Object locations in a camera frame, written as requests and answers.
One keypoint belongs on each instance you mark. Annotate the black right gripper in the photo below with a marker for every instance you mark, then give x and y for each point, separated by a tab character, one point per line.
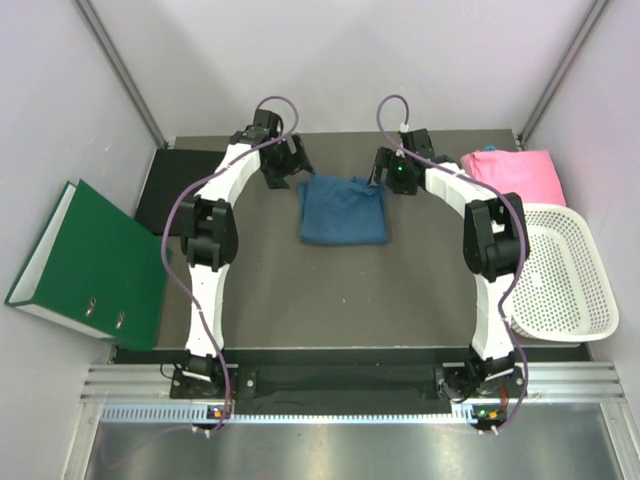
387	161

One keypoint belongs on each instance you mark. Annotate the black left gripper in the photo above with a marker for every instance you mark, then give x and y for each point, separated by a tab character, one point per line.
294	162

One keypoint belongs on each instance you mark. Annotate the blue t shirt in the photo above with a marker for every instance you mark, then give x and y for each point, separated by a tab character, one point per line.
340	212

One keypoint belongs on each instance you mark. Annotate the pink t shirt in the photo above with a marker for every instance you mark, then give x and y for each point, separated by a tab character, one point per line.
530	174

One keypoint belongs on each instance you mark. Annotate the white perforated plastic basket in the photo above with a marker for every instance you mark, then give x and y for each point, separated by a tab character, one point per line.
563	294

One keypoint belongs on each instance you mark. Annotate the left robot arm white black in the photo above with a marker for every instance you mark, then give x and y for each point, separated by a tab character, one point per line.
209	239

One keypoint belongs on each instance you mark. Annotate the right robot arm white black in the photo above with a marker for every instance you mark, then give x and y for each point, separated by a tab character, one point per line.
495	246

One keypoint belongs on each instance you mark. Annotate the green ring binder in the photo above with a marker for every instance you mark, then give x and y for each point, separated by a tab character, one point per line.
95	270

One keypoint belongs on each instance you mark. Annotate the left aluminium corner post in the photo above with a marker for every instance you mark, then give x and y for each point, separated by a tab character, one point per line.
95	25

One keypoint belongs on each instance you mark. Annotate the aluminium corner post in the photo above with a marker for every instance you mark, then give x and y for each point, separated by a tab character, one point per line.
588	24
95	25

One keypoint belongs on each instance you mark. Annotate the right aluminium corner post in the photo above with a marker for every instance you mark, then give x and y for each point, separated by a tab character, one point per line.
588	24

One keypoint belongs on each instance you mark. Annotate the grey slotted cable duct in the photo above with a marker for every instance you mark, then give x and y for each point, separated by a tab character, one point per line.
208	414

